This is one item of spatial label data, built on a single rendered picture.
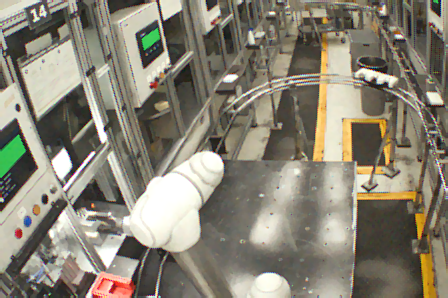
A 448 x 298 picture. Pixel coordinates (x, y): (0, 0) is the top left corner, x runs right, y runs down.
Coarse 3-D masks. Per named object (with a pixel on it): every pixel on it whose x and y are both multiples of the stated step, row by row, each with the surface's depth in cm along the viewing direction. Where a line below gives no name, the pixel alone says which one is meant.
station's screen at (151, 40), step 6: (156, 24) 186; (150, 30) 180; (156, 30) 186; (144, 36) 175; (150, 36) 181; (156, 36) 187; (144, 42) 175; (150, 42) 181; (156, 42) 187; (144, 48) 176; (150, 48) 182; (156, 48) 188; (162, 48) 194; (144, 54) 176; (150, 54) 182; (156, 54) 188
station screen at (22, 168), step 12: (12, 132) 97; (0, 144) 92; (24, 144) 102; (24, 156) 102; (12, 168) 97; (24, 168) 102; (0, 180) 92; (12, 180) 97; (0, 192) 91; (12, 192) 96; (0, 204) 91
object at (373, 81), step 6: (360, 72) 284; (366, 72) 282; (372, 72) 280; (378, 72) 278; (366, 78) 276; (372, 78) 277; (378, 78) 270; (384, 78) 269; (390, 78) 269; (396, 78) 266; (372, 84) 275; (378, 84) 271; (384, 84) 270; (390, 84) 260
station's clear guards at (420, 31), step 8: (400, 0) 344; (408, 0) 303; (416, 0) 270; (424, 0) 243; (400, 8) 351; (416, 8) 275; (424, 8) 247; (400, 16) 359; (416, 16) 281; (424, 16) 252; (400, 24) 366; (416, 24) 285; (424, 24) 256; (416, 32) 290; (424, 32) 260; (416, 40) 295; (424, 40) 264; (416, 48) 299; (424, 48) 267; (424, 56) 271
